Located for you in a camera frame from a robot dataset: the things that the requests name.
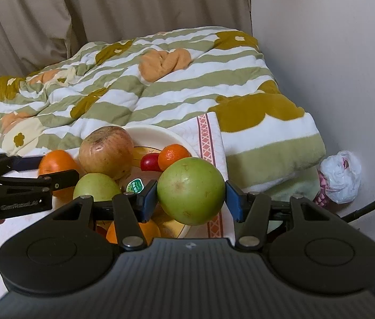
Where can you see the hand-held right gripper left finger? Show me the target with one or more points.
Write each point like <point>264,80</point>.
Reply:
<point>149,201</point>

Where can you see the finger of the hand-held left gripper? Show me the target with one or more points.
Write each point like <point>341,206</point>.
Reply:
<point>24,202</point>
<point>21,162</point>

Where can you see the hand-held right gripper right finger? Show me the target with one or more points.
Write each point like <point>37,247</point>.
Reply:
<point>234,203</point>

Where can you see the brown kiwi with green sticker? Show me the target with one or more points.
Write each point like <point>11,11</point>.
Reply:
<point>134,186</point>

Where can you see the large orange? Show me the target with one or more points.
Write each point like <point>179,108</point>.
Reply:
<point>147,231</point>
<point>57,162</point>

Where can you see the small green apple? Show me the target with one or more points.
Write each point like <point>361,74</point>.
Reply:
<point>190,191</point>

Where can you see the small mandarin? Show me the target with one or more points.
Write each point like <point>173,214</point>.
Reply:
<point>174,156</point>

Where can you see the large green apple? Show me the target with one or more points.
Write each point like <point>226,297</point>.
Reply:
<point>94,186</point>

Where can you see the cream oval dish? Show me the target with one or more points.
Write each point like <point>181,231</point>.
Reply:
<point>154,136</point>

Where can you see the red cherry tomato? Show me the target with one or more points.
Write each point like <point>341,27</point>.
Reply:
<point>149,162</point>

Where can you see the yellow red apple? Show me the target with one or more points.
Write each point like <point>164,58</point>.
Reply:
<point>106,153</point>

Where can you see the pink and white floral towel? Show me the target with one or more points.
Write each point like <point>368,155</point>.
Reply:
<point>207,139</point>

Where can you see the pink patterned cloth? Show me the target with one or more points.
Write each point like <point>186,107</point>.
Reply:
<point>322,189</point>

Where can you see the green striped flower blanket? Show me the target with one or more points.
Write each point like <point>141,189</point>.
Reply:
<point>174,99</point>

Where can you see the white plastic bag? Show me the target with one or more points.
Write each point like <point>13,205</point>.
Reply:
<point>340,176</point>

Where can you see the beige curtain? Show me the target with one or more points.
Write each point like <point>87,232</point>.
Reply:
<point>107,6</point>

